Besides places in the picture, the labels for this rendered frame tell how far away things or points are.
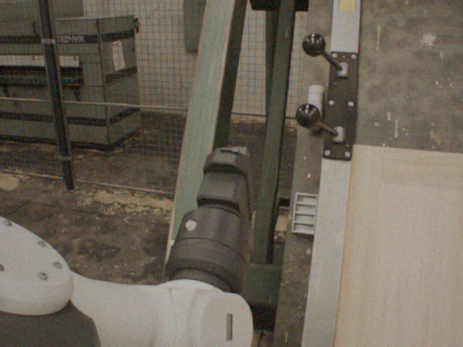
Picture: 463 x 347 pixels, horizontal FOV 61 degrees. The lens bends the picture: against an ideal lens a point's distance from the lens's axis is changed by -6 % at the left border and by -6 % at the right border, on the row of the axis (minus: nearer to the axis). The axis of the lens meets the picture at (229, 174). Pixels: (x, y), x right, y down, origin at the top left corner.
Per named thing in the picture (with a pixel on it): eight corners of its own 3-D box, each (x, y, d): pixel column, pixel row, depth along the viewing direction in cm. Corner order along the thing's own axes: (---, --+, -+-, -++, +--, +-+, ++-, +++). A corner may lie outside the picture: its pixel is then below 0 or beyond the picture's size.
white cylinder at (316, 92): (308, 90, 78) (305, 130, 76) (308, 83, 75) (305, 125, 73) (324, 91, 77) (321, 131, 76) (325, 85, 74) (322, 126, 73)
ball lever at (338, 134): (331, 149, 72) (289, 125, 62) (332, 127, 72) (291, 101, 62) (350, 147, 69) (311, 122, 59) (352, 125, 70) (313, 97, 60)
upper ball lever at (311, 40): (336, 84, 74) (296, 52, 64) (336, 65, 74) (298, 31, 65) (355, 82, 71) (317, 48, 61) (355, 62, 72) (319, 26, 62)
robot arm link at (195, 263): (144, 240, 46) (105, 334, 39) (229, 233, 41) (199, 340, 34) (191, 292, 53) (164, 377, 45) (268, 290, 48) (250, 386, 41)
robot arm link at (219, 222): (186, 143, 51) (154, 221, 43) (265, 149, 48) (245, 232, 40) (201, 209, 60) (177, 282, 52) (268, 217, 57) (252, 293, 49)
